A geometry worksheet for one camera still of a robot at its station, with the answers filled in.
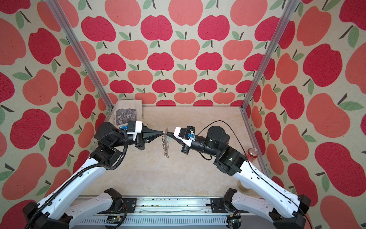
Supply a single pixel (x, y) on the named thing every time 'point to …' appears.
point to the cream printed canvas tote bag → (126, 110)
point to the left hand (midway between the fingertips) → (162, 137)
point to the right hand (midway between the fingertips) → (170, 134)
